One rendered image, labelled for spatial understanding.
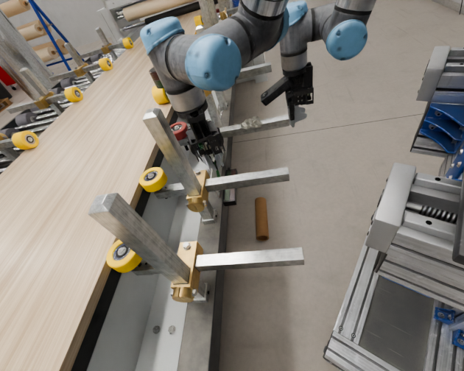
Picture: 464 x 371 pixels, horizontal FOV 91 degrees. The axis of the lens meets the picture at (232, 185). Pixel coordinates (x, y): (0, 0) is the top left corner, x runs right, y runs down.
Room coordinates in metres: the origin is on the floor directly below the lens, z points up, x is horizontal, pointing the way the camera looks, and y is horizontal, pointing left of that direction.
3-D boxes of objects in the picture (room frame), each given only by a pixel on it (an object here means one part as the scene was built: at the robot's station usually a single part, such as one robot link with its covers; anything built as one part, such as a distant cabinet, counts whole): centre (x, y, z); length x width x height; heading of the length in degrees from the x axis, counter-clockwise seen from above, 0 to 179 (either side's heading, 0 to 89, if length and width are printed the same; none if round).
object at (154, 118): (0.50, 0.11, 0.89); 0.04 x 0.04 x 0.48; 73
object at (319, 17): (0.62, -0.39, 1.12); 0.11 x 0.11 x 0.08; 70
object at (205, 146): (0.48, 0.02, 1.05); 0.09 x 0.08 x 0.12; 3
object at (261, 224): (0.87, -0.11, 0.04); 0.30 x 0.08 x 0.08; 163
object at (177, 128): (0.81, 0.12, 0.85); 0.08 x 0.08 x 0.11
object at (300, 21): (0.67, -0.31, 1.13); 0.09 x 0.08 x 0.11; 70
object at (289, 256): (0.28, 0.11, 0.81); 0.44 x 0.03 x 0.04; 73
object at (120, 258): (0.34, 0.30, 0.85); 0.08 x 0.08 x 0.11
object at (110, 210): (0.26, 0.18, 0.89); 0.04 x 0.04 x 0.48; 73
